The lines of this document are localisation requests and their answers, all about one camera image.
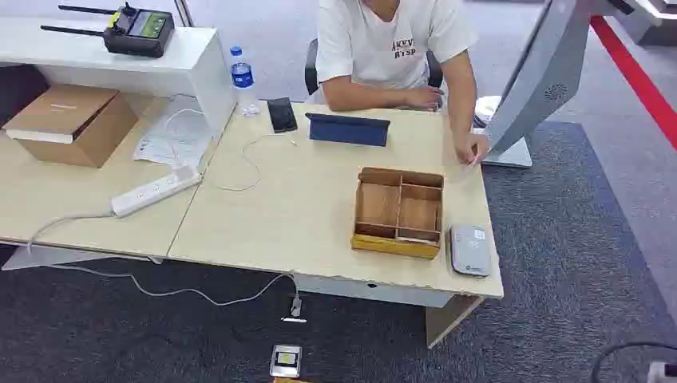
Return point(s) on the brown cardboard box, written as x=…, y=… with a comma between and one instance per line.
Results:
x=74, y=124

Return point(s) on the white power strip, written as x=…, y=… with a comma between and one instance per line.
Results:
x=156, y=191

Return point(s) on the person's left hand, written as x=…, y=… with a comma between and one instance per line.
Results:
x=472, y=147

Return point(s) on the pale wooden side desk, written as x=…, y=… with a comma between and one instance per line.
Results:
x=79, y=206

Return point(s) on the person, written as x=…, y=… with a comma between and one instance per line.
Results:
x=370, y=47

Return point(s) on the white floor socket box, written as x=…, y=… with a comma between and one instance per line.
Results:
x=662, y=372

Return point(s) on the metal floor socket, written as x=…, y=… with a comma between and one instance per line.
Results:
x=286, y=361

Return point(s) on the blue tablet case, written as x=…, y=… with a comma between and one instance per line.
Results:
x=348, y=131

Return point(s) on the grey kiosk screen stand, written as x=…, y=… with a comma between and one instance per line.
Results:
x=539, y=74

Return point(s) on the person's right hand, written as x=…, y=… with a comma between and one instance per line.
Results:
x=424, y=98

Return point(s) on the metal pole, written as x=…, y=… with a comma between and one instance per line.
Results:
x=183, y=12

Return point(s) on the printed paper sheet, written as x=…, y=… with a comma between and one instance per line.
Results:
x=182, y=140

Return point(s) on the white desk shelf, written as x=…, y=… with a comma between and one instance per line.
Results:
x=174, y=61

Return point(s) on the wooden box with compartments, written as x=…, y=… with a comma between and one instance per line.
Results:
x=397, y=214

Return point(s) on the black smartphone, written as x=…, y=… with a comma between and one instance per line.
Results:
x=282, y=114

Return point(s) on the white plug adapter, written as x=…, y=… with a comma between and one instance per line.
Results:
x=295, y=306

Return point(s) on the black remote controller with antennas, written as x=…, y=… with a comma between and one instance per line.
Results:
x=138, y=33

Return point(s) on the grey platform block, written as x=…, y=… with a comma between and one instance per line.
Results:
x=653, y=21

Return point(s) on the clear water bottle blue label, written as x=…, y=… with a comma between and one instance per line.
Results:
x=244, y=84

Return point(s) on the black office chair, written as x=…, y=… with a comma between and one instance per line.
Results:
x=310, y=66

